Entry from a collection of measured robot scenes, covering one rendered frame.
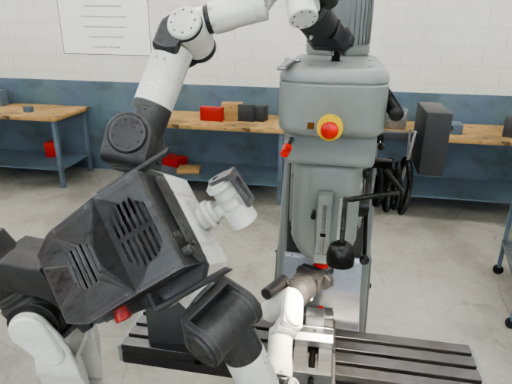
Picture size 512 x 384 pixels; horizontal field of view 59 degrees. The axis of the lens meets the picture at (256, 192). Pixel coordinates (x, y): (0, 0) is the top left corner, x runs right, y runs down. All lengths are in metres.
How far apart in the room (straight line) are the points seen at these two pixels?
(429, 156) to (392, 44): 4.01
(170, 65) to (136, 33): 4.97
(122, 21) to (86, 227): 5.28
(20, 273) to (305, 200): 0.73
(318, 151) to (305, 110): 0.16
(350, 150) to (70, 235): 0.70
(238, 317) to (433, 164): 0.89
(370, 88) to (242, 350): 0.63
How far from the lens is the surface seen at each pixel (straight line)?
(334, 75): 1.06
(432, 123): 1.53
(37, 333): 1.11
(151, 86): 1.04
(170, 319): 1.61
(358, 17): 1.44
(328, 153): 1.19
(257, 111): 5.15
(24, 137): 7.14
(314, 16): 1.05
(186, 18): 1.06
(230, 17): 1.07
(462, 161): 5.88
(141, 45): 6.00
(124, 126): 0.98
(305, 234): 1.32
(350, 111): 1.07
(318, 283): 1.38
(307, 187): 1.26
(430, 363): 1.71
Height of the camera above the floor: 2.00
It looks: 21 degrees down
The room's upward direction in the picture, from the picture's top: 1 degrees clockwise
